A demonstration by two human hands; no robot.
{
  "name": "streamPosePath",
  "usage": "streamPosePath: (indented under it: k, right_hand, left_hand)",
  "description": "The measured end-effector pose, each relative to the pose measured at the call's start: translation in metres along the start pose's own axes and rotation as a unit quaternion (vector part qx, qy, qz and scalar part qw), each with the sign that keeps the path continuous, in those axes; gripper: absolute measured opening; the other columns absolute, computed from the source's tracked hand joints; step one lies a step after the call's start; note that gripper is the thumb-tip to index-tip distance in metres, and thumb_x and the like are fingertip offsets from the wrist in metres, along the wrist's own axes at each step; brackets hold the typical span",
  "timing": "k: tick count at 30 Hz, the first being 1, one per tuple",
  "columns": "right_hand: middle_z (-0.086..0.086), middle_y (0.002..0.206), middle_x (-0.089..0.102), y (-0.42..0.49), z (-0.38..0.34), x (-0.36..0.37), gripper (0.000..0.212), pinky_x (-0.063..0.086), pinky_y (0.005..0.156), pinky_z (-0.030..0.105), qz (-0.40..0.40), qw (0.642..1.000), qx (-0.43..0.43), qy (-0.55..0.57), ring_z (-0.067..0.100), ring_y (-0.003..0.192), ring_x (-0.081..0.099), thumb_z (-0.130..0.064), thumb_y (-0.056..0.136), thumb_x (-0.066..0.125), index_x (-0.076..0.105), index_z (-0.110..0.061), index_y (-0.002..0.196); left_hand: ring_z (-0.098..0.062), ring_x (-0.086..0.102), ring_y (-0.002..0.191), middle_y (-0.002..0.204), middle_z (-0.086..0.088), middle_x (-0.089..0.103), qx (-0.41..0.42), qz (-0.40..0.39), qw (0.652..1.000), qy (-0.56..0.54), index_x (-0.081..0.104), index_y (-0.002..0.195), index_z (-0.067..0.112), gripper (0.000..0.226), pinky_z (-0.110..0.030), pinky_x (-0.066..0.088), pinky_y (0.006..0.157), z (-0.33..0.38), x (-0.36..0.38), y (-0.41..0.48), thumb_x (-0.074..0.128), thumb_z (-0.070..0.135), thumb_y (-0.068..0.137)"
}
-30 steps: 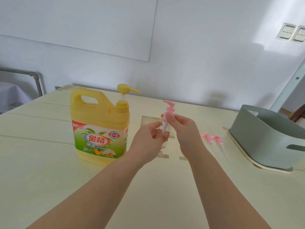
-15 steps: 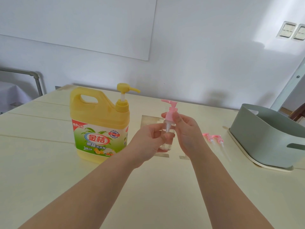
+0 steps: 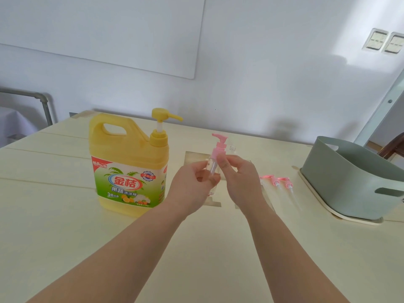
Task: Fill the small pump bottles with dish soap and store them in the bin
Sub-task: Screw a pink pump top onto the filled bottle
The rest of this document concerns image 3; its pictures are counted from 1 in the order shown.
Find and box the white wall board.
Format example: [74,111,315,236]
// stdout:
[0,0,206,80]

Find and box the white wall switch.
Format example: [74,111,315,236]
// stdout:
[362,27,389,53]
[381,32,404,56]

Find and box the pink pump dispenser head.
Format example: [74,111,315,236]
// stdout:
[211,133,229,161]
[259,175,280,188]
[277,177,295,194]

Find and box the person's right hand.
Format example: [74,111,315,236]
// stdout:
[217,153,264,218]

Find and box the dark wooden chair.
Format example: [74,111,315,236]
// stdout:
[377,132,404,160]

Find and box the person's left forearm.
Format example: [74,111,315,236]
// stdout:
[27,202,190,303]

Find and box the white door frame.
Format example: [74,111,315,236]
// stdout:
[353,67,404,147]

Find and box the white tablecloth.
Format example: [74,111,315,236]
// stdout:
[0,106,38,149]

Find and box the person's right forearm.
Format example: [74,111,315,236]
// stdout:
[245,202,349,303]

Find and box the grey metal pipe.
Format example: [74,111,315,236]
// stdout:
[0,88,53,126]

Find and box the person's left hand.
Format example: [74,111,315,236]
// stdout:
[165,159,221,220]

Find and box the grey-green plastic basket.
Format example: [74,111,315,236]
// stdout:
[300,136,404,221]

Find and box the yellow detergent jug with pump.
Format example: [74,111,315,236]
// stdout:
[89,107,183,218]

